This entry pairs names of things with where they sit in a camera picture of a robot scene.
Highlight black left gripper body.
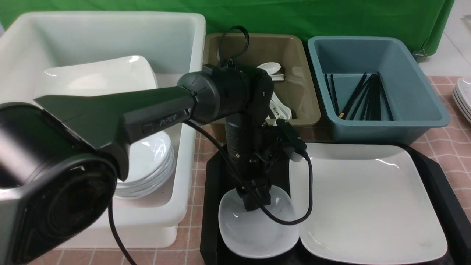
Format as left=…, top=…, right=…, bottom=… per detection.
left=225, top=113, right=289, bottom=212

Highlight white bowl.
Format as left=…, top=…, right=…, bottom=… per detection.
left=218, top=189, right=300, bottom=259

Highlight large white square plate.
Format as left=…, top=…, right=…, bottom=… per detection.
left=289, top=143, right=448, bottom=265

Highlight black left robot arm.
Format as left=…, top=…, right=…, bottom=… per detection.
left=0, top=59, right=278, bottom=265

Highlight pile of white soup spoons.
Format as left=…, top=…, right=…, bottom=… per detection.
left=257, top=62, right=293, bottom=120

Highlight olive brown plastic bin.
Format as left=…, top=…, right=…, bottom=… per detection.
left=203, top=32, right=321, bottom=142

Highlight stack of white bowls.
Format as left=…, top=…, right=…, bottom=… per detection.
left=114, top=131, right=176, bottom=200

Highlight black chopsticks with gold ends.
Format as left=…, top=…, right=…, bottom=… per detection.
left=323, top=71, right=395, bottom=121

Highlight teal blue plastic bin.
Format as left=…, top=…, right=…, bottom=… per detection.
left=308, top=36, right=450, bottom=145

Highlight stack of white square plates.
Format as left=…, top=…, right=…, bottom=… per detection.
left=33, top=55, right=159, bottom=99

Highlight green backdrop cloth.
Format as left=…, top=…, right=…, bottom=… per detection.
left=0, top=0, right=454, bottom=55

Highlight white plates at right edge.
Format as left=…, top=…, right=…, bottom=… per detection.
left=453, top=77, right=471, bottom=123

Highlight large white plastic tub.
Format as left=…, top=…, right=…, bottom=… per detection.
left=0, top=11, right=206, bottom=248

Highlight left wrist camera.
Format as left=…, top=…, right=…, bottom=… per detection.
left=274, top=119, right=307, bottom=162

